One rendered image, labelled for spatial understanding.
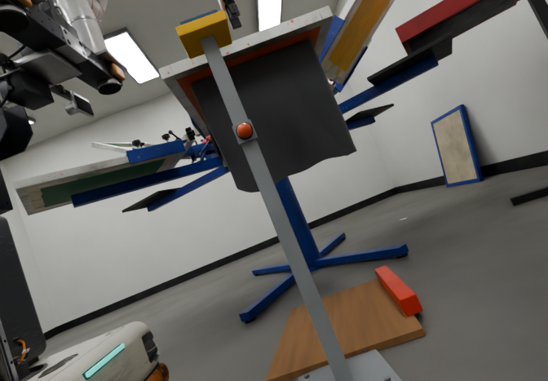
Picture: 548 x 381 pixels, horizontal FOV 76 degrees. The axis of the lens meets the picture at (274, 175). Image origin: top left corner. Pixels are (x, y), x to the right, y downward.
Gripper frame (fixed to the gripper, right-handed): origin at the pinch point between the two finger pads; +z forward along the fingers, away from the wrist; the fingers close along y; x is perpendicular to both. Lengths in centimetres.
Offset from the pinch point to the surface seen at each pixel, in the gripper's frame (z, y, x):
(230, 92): 31.1, 21.2, -10.8
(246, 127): 42, 25, -10
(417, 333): 106, 14, 12
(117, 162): 12, -66, -73
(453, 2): -1, -53, 110
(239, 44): 10.0, 2.0, -2.1
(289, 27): 10.3, 2.0, 15.1
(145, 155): 12, -73, -61
